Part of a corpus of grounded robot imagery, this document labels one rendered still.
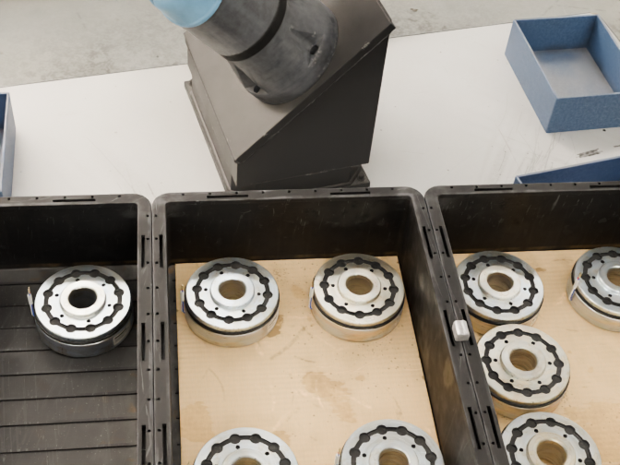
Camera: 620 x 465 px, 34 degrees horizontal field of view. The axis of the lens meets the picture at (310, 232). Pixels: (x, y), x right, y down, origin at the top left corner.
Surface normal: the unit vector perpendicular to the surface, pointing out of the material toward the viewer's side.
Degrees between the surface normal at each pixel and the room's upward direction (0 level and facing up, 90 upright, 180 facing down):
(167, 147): 0
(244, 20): 81
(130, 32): 0
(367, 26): 44
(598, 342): 0
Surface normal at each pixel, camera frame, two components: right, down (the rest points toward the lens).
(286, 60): 0.22, 0.47
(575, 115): 0.20, 0.73
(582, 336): 0.07, -0.68
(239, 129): -0.60, -0.36
